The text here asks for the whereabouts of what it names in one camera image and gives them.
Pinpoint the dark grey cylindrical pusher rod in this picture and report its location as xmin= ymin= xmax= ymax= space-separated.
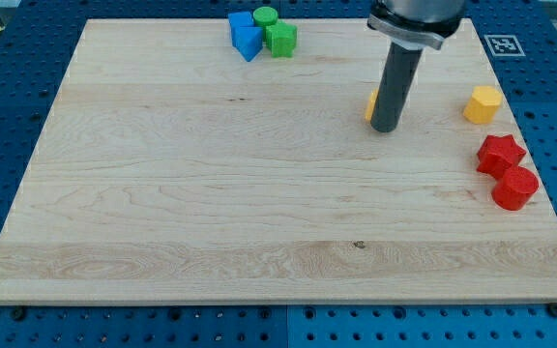
xmin=369 ymin=43 xmax=423 ymax=133

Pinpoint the yellow heart block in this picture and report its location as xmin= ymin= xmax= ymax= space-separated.
xmin=365 ymin=89 xmax=378 ymax=123

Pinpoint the light wooden board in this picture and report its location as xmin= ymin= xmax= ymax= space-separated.
xmin=0 ymin=19 xmax=557 ymax=305

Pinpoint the yellow hexagon block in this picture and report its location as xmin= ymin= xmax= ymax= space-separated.
xmin=463 ymin=86 xmax=503 ymax=125

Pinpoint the white fiducial marker tag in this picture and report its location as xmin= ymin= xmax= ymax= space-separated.
xmin=484 ymin=34 xmax=525 ymax=57

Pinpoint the green star block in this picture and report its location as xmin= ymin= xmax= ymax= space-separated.
xmin=266 ymin=21 xmax=298 ymax=58

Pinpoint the red star block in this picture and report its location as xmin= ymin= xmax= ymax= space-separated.
xmin=477 ymin=134 xmax=526 ymax=180

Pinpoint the green cylinder block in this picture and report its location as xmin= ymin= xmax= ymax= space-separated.
xmin=252 ymin=6 xmax=279 ymax=35

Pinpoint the blue triangle block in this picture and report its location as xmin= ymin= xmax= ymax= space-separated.
xmin=233 ymin=26 xmax=263 ymax=62

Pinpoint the blue cube block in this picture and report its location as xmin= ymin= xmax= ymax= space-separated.
xmin=227 ymin=12 xmax=254 ymax=46

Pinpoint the red cylinder block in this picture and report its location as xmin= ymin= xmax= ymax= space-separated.
xmin=491 ymin=166 xmax=540 ymax=211

